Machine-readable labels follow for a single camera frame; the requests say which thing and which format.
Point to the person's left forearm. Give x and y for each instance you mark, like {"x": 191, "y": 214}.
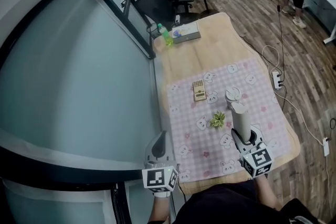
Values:
{"x": 160, "y": 207}

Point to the pink checked bear tablecloth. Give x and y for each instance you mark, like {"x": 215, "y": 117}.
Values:
{"x": 189, "y": 118}

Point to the white desk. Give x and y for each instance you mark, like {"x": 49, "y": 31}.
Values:
{"x": 324, "y": 0}

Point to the beige calculator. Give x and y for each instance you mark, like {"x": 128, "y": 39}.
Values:
{"x": 199, "y": 90}

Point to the person's legs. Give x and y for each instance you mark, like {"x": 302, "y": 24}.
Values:
{"x": 231, "y": 204}

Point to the black window frame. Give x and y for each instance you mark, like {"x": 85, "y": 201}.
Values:
{"x": 123, "y": 8}

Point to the grey tissue box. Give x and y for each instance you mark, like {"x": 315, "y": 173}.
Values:
{"x": 187, "y": 34}

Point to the person's right forearm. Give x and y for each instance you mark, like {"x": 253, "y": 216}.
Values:
{"x": 267, "y": 191}

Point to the green plastic bottle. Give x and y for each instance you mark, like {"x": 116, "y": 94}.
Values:
{"x": 166, "y": 36}

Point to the white cylindrical bottle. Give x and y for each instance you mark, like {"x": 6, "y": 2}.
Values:
{"x": 240, "y": 120}

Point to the patterned cup with lid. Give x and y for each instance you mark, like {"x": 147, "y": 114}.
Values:
{"x": 233, "y": 95}

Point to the small green potted plant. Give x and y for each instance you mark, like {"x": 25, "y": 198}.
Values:
{"x": 217, "y": 120}

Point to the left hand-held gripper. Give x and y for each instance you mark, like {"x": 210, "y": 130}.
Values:
{"x": 160, "y": 177}

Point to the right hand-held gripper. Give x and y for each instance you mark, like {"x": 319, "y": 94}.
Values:
{"x": 258, "y": 158}

